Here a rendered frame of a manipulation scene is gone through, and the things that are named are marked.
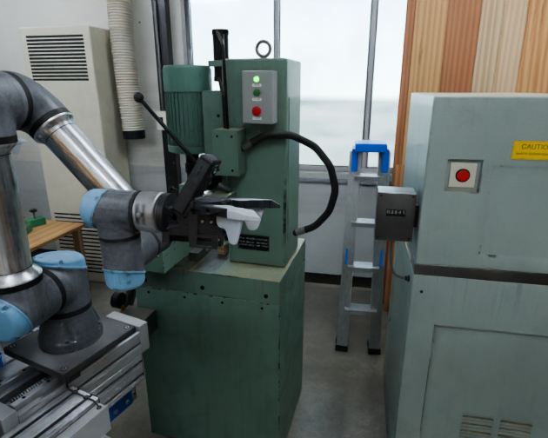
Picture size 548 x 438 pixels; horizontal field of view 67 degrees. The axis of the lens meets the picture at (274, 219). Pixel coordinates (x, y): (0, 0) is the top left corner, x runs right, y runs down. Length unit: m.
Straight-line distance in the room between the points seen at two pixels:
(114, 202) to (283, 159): 0.75
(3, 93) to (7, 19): 2.94
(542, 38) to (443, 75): 0.52
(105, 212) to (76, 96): 2.40
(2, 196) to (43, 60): 2.39
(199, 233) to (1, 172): 0.41
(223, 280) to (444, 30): 1.94
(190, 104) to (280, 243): 0.59
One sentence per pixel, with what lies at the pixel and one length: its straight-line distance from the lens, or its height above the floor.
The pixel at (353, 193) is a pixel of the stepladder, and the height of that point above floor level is 0.89.
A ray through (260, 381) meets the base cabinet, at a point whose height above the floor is 0.38.
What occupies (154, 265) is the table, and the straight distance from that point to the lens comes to 1.44.
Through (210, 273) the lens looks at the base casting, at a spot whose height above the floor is 0.80.
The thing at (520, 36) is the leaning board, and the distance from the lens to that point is 2.88.
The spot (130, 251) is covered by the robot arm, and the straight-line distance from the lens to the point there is 0.81.
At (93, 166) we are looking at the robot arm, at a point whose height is 1.27.
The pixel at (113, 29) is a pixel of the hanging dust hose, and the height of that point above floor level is 1.78.
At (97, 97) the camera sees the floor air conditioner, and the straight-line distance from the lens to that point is 3.07.
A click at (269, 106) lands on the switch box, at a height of 1.37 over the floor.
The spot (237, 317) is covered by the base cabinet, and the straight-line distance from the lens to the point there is 1.54.
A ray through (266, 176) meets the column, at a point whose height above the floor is 1.14.
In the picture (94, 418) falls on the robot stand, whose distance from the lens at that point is 1.11.
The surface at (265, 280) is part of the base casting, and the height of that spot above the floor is 0.80.
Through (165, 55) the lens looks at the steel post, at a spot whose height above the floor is 1.63.
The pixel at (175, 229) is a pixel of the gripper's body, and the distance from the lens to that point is 0.75.
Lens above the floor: 1.43
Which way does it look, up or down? 18 degrees down
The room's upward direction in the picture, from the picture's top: straight up
